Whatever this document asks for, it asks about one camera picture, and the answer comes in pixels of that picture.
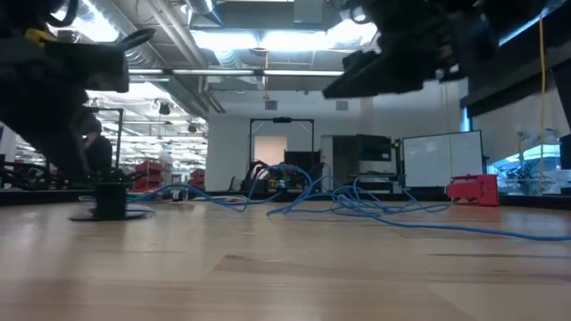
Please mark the white whiteboard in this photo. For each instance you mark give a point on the white whiteboard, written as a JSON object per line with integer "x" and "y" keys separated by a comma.
{"x": 441, "y": 158}

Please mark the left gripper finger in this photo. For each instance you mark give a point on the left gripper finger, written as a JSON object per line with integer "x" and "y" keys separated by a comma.
{"x": 31, "y": 125}
{"x": 71, "y": 134}

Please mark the black cabinet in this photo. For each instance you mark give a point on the black cabinet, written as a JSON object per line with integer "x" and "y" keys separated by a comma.
{"x": 372, "y": 149}

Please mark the person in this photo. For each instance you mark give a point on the person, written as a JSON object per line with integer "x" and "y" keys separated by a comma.
{"x": 100, "y": 156}

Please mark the black ceiling spot lamp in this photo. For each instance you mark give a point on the black ceiling spot lamp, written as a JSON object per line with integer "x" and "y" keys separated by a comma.
{"x": 164, "y": 109}
{"x": 192, "y": 128}

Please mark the grey wall vent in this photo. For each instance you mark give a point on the grey wall vent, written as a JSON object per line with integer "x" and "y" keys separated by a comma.
{"x": 270, "y": 105}
{"x": 341, "y": 105}

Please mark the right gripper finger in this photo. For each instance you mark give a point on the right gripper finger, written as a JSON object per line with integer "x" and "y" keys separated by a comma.
{"x": 361, "y": 61}
{"x": 379, "y": 78}

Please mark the red storage bin rack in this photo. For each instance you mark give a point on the red storage bin rack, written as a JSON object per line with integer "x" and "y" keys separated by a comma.
{"x": 198, "y": 177}
{"x": 149, "y": 171}

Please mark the small white connector plug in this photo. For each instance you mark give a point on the small white connector plug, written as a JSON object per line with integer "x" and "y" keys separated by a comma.
{"x": 179, "y": 195}

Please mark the long ceiling light bar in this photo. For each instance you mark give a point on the long ceiling light bar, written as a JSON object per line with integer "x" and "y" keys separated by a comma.
{"x": 214, "y": 71}

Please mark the black box tower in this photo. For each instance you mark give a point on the black box tower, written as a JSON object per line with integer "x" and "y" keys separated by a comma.
{"x": 303, "y": 162}

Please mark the silver ventilation duct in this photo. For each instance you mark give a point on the silver ventilation duct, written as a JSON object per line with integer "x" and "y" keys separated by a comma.
{"x": 187, "y": 96}

